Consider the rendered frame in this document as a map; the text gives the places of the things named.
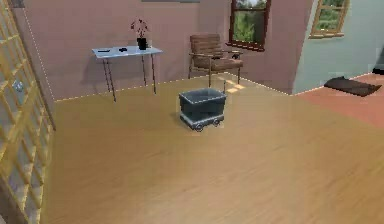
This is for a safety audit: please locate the dark grey wheeled bin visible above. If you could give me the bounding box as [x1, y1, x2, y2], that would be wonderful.
[178, 87, 228, 133]

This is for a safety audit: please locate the brown wooden armchair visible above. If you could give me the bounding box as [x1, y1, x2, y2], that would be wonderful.
[187, 33, 244, 89]

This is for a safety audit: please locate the pale blue metal-legged table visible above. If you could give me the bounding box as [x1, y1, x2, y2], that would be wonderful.
[91, 45, 164, 103]

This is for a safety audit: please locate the red plant in black pot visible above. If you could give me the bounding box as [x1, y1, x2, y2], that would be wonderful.
[130, 18, 150, 51]

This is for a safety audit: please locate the dark red framed window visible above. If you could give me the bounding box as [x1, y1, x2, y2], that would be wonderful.
[225, 0, 272, 53]

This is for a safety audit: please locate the black floor cloth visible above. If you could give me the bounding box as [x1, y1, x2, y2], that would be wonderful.
[323, 76, 383, 98]

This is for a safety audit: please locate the light wood framed window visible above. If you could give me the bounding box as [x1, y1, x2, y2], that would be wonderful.
[308, 0, 351, 40]

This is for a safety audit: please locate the yellow wooden lattice shelf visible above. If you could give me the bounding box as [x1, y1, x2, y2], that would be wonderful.
[0, 0, 56, 224]

